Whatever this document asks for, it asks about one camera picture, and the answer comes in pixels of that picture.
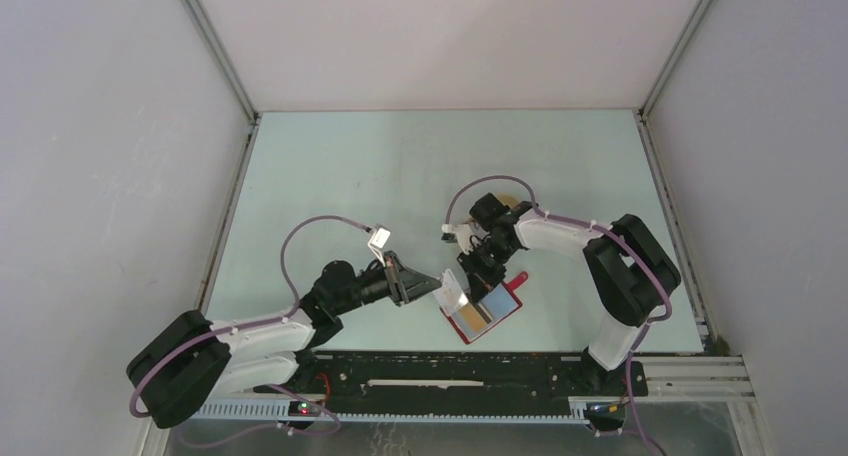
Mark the beige oval tray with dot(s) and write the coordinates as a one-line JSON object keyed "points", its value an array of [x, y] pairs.
{"points": [[495, 214]]}

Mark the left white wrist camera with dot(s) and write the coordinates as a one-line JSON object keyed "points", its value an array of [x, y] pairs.
{"points": [[378, 237]]}

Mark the white credit card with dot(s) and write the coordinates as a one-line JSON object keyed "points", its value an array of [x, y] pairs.
{"points": [[450, 296]]}

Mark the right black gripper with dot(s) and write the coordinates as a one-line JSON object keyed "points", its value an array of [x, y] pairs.
{"points": [[479, 277]]}

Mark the gold card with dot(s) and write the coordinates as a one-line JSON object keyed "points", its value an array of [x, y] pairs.
{"points": [[474, 317]]}

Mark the white cable duct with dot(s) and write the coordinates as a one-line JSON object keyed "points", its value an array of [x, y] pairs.
{"points": [[284, 410]]}

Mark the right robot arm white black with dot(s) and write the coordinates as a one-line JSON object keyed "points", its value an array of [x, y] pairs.
{"points": [[632, 273]]}

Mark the red card holder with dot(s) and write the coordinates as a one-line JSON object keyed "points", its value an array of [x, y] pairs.
{"points": [[501, 303]]}

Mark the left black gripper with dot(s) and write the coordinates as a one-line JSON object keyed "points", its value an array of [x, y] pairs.
{"points": [[404, 285]]}

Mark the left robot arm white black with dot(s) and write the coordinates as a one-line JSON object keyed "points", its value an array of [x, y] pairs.
{"points": [[195, 359]]}

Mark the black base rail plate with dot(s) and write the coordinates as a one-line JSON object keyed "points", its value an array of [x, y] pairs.
{"points": [[455, 383]]}

